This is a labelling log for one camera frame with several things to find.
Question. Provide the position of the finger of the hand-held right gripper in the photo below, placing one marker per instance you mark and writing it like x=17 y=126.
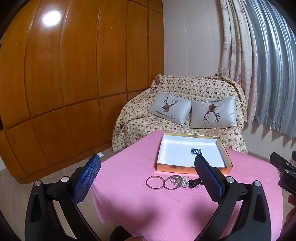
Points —
x=278 y=162

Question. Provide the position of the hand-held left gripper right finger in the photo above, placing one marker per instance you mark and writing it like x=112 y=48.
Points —
x=208 y=178

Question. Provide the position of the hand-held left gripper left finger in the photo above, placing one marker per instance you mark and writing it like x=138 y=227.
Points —
x=86 y=178

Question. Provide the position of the gold box with white inside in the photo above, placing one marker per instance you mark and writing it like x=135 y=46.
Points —
x=180 y=150

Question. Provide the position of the silver bangle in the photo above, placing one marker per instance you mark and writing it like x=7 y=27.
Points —
x=165 y=184

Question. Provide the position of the plain metal bangle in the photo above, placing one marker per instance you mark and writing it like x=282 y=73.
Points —
x=147 y=182

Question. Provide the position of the person's right hand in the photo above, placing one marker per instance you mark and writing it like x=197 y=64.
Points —
x=292 y=201

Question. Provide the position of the white paper scrap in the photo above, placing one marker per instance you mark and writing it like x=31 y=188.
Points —
x=100 y=154

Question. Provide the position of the pink tablecloth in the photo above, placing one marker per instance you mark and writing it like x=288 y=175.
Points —
x=138 y=208

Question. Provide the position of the grey deer print pillow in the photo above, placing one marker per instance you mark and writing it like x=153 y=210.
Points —
x=170 y=106
x=212 y=113

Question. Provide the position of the sofa with floral cover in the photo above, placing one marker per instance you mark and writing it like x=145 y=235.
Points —
x=138 y=125

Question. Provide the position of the grey shiny curtain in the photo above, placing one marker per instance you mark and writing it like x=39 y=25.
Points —
x=275 y=69

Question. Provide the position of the wooden wardrobe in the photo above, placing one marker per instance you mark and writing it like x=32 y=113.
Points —
x=69 y=81

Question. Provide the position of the floral beige curtain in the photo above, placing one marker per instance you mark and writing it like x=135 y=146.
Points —
x=233 y=46

